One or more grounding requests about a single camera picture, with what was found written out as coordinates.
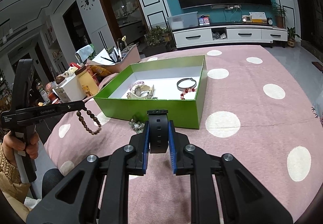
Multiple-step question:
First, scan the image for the green cardboard box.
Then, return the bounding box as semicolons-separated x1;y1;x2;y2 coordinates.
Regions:
94;55;207;129

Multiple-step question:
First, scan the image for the purple bead bracelet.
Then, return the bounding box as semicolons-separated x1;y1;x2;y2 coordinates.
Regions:
128;81;145;92

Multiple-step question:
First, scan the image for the grey metal bangle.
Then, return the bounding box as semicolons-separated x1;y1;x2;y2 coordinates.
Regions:
176;77;197;91

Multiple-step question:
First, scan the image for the dark planter with plants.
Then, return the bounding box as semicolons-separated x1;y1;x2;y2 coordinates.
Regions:
142;26;173;57

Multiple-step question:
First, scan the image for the black digital watch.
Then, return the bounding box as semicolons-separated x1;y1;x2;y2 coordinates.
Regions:
147;110;169;154

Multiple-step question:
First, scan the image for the wall clock with antlers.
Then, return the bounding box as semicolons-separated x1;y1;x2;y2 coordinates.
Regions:
81;0;95;11

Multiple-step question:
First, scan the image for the person's left hand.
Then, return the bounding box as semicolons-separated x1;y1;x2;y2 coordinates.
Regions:
2;132;39;167

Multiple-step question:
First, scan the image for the cream white watch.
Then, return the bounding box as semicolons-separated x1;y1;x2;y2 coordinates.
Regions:
127;83;154;100

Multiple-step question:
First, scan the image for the clear plastic storage box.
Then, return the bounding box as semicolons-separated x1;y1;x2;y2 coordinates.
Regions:
168;11;199;30

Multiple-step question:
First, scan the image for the white TV cabinet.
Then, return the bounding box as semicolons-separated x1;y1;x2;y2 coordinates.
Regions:
172;24;288;49

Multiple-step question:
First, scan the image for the green jade charm pendant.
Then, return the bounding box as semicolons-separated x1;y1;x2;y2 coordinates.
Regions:
129;115;145;134

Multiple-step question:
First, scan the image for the red pink bead bracelet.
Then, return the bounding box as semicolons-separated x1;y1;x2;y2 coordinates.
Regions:
179;87;198;100

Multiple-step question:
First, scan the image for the potted plant floor right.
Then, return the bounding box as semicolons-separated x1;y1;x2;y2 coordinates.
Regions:
287;27;301;48

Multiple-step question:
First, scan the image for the potted plant on cabinet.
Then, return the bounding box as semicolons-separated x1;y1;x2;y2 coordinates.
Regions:
271;3;286;28

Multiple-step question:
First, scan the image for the brown wooden bead bracelet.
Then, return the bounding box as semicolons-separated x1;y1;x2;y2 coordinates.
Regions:
76;109;103;136

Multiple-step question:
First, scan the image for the yellow bear bottle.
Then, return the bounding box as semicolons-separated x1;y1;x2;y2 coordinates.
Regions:
75;66;99;97

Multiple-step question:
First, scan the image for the small alarm clock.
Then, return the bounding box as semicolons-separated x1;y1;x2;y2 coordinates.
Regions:
267;17;273;26

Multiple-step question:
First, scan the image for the yellow white box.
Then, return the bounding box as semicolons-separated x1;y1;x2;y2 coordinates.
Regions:
242;12;267;23

